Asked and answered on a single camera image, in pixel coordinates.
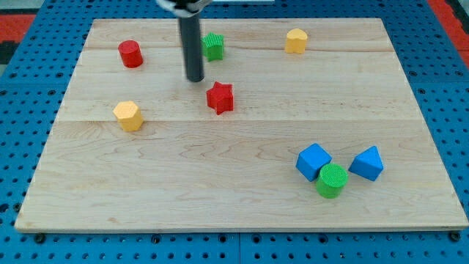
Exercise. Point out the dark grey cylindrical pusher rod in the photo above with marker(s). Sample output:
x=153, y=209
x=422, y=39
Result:
x=190, y=35

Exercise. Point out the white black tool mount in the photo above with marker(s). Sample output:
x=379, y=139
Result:
x=183, y=8

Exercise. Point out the red star block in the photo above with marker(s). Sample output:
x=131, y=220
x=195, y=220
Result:
x=220, y=97

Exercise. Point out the green star block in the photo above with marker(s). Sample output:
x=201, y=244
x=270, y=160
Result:
x=213, y=46

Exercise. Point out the blue cube block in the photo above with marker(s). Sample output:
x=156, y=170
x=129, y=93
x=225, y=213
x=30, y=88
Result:
x=311, y=160

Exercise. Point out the red cylinder block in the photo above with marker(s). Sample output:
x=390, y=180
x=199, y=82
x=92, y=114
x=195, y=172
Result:
x=130, y=53

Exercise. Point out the yellow hexagon block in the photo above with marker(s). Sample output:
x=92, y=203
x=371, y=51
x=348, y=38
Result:
x=128, y=115

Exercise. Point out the yellow heart block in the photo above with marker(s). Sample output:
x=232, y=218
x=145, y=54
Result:
x=296, y=41

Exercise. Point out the light wooden board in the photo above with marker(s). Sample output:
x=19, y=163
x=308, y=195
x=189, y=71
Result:
x=188, y=169

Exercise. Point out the green cylinder block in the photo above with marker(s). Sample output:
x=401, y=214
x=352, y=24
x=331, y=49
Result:
x=331, y=181

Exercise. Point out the blue triangular prism block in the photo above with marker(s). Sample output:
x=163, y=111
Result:
x=368, y=164

